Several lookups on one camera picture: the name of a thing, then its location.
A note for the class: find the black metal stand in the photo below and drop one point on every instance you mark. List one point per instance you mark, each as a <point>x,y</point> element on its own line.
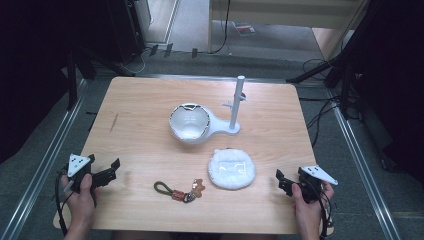
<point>71,83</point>

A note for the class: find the aluminium rail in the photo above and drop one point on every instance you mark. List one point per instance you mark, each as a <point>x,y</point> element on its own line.
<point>363,170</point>
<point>43,166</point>

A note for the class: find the white fluffy pouch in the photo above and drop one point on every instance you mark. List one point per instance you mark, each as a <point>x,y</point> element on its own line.
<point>231,169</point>

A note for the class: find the booklet on floor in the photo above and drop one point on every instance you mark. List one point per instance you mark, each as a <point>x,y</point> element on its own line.
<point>244,28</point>

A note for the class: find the black tripod leg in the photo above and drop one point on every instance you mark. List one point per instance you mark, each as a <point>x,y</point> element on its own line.
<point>310,70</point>

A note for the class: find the light wooden furniture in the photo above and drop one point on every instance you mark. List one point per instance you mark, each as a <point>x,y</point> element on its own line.
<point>286,13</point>

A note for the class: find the white stand with pegs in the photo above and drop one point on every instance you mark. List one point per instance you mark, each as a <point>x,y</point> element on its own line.
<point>236,106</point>

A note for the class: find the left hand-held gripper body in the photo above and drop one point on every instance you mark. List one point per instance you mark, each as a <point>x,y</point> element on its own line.
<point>76,165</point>

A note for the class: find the white bowl with gold rim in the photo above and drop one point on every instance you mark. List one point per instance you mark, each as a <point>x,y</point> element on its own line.
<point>188,125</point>

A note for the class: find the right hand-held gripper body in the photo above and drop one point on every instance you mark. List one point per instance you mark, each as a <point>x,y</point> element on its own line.
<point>311,180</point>

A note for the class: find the person's right hand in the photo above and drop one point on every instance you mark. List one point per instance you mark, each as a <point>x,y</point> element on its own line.
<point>311,213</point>

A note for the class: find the black equipment case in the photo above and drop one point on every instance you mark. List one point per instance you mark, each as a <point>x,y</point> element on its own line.
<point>125,30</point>

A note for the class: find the person's left hand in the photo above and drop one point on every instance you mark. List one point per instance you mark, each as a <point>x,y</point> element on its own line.
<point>80,206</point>

